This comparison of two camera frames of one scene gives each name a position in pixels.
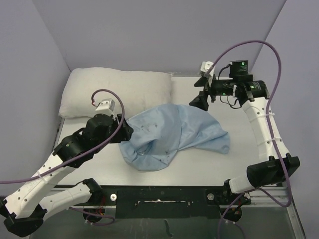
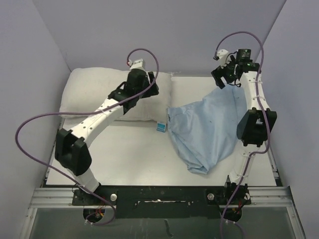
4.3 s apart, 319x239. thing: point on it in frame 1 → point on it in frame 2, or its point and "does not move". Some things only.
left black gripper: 123,133 → 151,92
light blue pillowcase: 160,131 → 204,131
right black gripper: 200,101 → 219,72
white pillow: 133,91 does not move
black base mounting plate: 165,202 does not move
